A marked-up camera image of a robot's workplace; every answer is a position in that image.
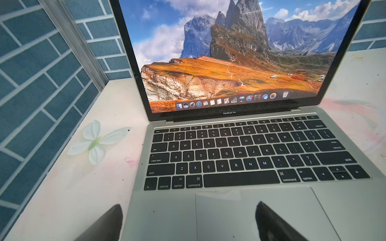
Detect white fabric butterfly decoration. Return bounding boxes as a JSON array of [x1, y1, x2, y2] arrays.
[[67, 120, 131, 166]]

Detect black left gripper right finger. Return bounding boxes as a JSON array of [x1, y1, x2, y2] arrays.
[[255, 201, 307, 241]]

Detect silver laptop with mountain wallpaper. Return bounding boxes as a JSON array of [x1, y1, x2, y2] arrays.
[[110, 1, 386, 241]]

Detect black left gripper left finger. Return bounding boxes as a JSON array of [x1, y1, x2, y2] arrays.
[[75, 204, 123, 241]]

